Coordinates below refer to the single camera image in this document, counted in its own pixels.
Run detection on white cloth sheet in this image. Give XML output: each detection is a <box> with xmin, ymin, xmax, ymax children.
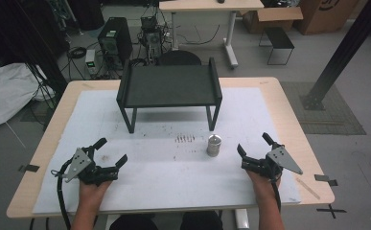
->
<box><xmin>0</xmin><ymin>52</ymin><xmax>57</xmax><ymax>129</ymax></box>

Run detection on small black side table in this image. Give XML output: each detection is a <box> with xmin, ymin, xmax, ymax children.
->
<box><xmin>258</xmin><ymin>26</ymin><xmax>295</xmax><ymax>66</ymax></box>

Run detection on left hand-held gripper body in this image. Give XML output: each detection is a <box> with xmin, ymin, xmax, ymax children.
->
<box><xmin>58</xmin><ymin>147</ymin><xmax>120</xmax><ymax>187</ymax></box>

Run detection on small white power unit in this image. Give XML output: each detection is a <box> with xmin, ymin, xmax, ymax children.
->
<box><xmin>84</xmin><ymin>48</ymin><xmax>99</xmax><ymax>77</ymax></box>

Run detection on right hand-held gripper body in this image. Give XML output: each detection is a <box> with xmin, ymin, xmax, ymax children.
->
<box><xmin>241</xmin><ymin>144</ymin><xmax>304</xmax><ymax>180</ymax></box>

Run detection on black round chair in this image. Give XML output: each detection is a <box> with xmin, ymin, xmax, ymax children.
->
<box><xmin>156</xmin><ymin>50</ymin><xmax>202</xmax><ymax>67</ymax></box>

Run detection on open cardboard box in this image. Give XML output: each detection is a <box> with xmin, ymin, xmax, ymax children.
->
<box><xmin>241</xmin><ymin>6</ymin><xmax>304</xmax><ymax>35</ymax></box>

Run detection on black metal post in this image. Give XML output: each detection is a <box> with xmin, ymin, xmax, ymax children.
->
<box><xmin>299</xmin><ymin>0</ymin><xmax>371</xmax><ymax>111</ymax></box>

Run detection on black metal shelf rack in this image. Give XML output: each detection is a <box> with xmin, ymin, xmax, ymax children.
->
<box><xmin>116</xmin><ymin>57</ymin><xmax>223</xmax><ymax>134</ymax></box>

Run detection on wooden stick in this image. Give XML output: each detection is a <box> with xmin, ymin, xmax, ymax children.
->
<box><xmin>294</xmin><ymin>176</ymin><xmax>321</xmax><ymax>201</ymax></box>

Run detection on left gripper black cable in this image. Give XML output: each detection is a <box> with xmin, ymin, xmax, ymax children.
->
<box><xmin>50</xmin><ymin>159</ymin><xmax>74</xmax><ymax>230</ymax></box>

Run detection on grey floor mat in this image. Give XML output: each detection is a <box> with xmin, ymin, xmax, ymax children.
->
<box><xmin>280</xmin><ymin>80</ymin><xmax>367</xmax><ymax>136</ymax></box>

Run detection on large cardboard box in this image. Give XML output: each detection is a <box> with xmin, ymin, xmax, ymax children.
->
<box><xmin>293</xmin><ymin>0</ymin><xmax>360</xmax><ymax>36</ymax></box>

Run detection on black computer tower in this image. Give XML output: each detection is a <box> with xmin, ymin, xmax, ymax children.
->
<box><xmin>97</xmin><ymin>16</ymin><xmax>133</xmax><ymax>70</ymax></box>

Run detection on silver metal can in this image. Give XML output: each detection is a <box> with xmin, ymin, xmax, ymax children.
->
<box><xmin>206</xmin><ymin>133</ymin><xmax>223</xmax><ymax>158</ymax></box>

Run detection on person's dark trousers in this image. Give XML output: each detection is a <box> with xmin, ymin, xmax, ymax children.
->
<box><xmin>108</xmin><ymin>210</ymin><xmax>224</xmax><ymax>230</ymax></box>

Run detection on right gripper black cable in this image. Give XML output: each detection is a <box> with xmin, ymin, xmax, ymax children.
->
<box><xmin>269</xmin><ymin>177</ymin><xmax>283</xmax><ymax>213</ymax></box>

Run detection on person's left hand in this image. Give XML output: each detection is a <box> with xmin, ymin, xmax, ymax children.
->
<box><xmin>78</xmin><ymin>179</ymin><xmax>113</xmax><ymax>209</ymax></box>

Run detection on person's right hand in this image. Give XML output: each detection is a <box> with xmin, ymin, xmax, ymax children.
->
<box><xmin>245</xmin><ymin>170</ymin><xmax>283</xmax><ymax>203</ymax></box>

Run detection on white foam mat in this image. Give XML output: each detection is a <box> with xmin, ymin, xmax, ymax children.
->
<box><xmin>32</xmin><ymin>86</ymin><xmax>302</xmax><ymax>215</ymax></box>

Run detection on white table leg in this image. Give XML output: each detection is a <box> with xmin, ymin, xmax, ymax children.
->
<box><xmin>234</xmin><ymin>208</ymin><xmax>250</xmax><ymax>230</ymax></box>

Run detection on open computer case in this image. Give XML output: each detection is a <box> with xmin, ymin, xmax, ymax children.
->
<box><xmin>139</xmin><ymin>14</ymin><xmax>164</xmax><ymax>61</ymax></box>

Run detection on white desk with wooden top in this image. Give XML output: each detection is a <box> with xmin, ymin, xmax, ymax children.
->
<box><xmin>158</xmin><ymin>0</ymin><xmax>266</xmax><ymax>70</ymax></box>

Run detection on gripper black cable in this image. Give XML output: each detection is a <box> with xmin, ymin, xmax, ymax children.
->
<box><xmin>269</xmin><ymin>177</ymin><xmax>283</xmax><ymax>213</ymax></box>
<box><xmin>50</xmin><ymin>159</ymin><xmax>74</xmax><ymax>230</ymax></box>

